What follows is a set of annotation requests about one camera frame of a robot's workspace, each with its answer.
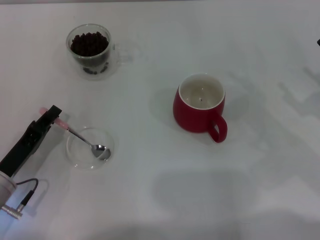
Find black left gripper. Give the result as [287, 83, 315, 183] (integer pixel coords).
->
[0, 104, 63, 179]

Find pink handled metal spoon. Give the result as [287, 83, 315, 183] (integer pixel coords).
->
[39, 106, 111, 160]

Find red ceramic mug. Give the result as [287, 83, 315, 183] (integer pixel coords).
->
[172, 73, 228, 144]

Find dark coffee beans pile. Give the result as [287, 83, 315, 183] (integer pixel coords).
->
[70, 31, 110, 58]

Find clear glass saucer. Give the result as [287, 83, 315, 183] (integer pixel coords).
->
[65, 127, 116, 170]

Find clear double-wall glass cup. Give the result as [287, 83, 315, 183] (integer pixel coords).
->
[66, 23, 132, 81]

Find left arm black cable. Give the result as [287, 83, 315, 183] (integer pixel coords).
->
[15, 177, 40, 209]

